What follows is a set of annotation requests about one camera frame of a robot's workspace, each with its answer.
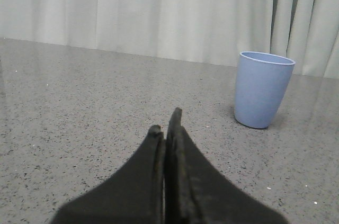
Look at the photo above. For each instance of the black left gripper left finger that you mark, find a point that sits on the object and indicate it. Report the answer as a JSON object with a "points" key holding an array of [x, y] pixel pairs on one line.
{"points": [[133, 194]]}

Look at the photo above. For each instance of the blue plastic cup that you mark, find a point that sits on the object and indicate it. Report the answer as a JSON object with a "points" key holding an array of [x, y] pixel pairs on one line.
{"points": [[261, 82]]}

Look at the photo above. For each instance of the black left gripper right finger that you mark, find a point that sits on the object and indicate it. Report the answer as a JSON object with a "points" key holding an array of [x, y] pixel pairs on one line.
{"points": [[195, 192]]}

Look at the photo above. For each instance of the white curtain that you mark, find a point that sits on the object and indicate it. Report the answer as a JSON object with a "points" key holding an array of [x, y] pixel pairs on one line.
{"points": [[212, 31]]}

